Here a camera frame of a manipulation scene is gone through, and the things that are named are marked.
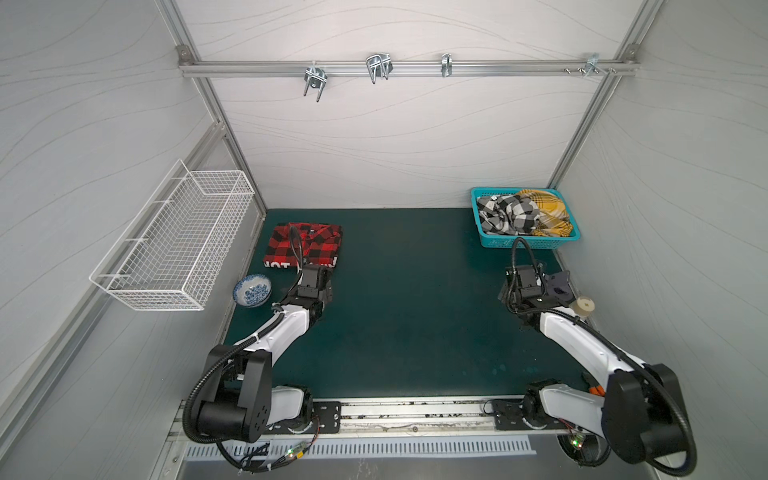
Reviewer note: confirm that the red black plaid shirt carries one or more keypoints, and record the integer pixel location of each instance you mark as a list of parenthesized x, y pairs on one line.
[(319, 244)]

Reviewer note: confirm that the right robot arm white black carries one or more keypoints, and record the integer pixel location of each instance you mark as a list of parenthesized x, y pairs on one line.
[(633, 409)]

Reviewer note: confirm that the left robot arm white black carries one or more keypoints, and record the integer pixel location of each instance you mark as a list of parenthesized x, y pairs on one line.
[(235, 398)]

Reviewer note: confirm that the black white plaid shirt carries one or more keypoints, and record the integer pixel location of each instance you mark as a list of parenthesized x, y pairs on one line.
[(512, 215)]

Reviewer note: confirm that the blue white ceramic bowl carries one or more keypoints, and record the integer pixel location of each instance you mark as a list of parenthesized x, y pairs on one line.
[(252, 291)]

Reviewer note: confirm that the teal plastic basket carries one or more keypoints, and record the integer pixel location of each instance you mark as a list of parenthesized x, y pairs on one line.
[(506, 241)]

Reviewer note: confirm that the yellow plaid shirt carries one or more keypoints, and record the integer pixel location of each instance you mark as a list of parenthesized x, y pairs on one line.
[(552, 219)]

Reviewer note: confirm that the metal U-bolt clamp middle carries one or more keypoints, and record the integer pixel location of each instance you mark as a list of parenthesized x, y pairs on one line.
[(379, 65)]

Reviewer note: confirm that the metal u-bolt clamp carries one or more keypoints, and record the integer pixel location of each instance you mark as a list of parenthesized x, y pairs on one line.
[(315, 79), (379, 65)]

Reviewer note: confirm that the metal U-bolt clamp left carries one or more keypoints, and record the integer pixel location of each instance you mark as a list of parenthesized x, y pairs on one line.
[(315, 79)]

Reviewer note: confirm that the dark grey plastic part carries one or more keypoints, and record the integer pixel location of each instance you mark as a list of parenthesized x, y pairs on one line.
[(558, 287)]

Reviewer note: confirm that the white tape roll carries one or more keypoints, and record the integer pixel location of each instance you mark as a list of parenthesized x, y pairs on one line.
[(583, 307)]

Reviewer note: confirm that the orange black pliers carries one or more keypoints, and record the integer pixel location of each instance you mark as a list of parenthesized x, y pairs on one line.
[(594, 387)]

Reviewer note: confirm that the white wire basket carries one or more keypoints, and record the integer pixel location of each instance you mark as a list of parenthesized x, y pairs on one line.
[(169, 256)]

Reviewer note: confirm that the aluminium crossbar rail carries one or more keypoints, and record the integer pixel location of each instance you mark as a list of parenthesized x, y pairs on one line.
[(436, 68)]

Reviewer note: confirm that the metal bracket right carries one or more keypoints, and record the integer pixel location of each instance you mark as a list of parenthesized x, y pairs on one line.
[(591, 67)]

